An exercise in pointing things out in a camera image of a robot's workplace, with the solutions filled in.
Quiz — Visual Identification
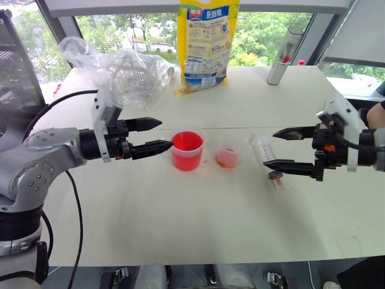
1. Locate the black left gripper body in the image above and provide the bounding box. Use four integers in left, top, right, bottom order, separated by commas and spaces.
105, 119, 134, 161

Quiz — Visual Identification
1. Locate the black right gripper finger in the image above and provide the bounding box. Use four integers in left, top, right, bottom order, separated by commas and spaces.
262, 160, 316, 179
272, 126, 316, 141

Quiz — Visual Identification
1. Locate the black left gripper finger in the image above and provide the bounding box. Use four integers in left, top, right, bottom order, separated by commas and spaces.
131, 139, 175, 161
125, 117, 164, 132

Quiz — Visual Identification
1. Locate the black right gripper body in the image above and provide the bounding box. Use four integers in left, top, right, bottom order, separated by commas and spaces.
311, 114, 350, 182

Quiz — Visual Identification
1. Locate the clear plastic syringe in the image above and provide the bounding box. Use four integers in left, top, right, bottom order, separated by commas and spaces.
250, 135, 285, 191

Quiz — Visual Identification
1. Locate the cup of red liquid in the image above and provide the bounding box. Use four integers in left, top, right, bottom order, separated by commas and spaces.
170, 123, 210, 173

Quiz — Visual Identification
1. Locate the small clear plastic cup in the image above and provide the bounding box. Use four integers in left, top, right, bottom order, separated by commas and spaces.
214, 133, 242, 169

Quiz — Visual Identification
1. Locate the clear plastic bag with rack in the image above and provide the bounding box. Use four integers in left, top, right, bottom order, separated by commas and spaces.
57, 36, 176, 111

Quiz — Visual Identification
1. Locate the silver cylindrical tube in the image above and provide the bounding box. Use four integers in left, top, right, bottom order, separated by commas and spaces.
266, 26, 305, 87

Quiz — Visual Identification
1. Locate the yellow printed food bag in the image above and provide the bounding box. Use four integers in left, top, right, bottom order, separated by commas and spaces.
174, 0, 242, 98

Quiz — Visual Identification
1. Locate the black fabric object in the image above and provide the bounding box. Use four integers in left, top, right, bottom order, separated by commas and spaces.
336, 255, 385, 289

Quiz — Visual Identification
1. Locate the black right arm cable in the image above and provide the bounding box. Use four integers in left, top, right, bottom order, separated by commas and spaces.
330, 120, 378, 151

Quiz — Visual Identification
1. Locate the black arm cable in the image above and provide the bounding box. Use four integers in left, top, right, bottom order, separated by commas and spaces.
23, 89, 99, 289
330, 120, 378, 151

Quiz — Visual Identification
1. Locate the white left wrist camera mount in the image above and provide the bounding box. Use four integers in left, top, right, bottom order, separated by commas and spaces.
91, 88, 125, 164

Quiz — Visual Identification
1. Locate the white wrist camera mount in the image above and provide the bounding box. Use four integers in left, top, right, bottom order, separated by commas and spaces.
91, 88, 125, 164
315, 92, 366, 173

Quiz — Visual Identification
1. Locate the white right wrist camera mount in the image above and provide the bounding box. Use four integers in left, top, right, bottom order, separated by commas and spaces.
315, 92, 366, 173

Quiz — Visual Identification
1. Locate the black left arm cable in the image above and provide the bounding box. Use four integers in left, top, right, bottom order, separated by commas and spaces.
23, 89, 99, 289

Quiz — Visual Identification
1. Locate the thin white cable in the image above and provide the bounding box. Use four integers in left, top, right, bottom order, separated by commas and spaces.
307, 260, 317, 289

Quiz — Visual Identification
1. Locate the metal strap buckle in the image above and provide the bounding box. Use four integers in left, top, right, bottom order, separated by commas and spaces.
266, 270, 285, 288
111, 267, 130, 287

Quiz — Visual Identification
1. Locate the black wire grid shelf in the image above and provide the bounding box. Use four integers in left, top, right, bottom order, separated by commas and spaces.
0, 8, 46, 114

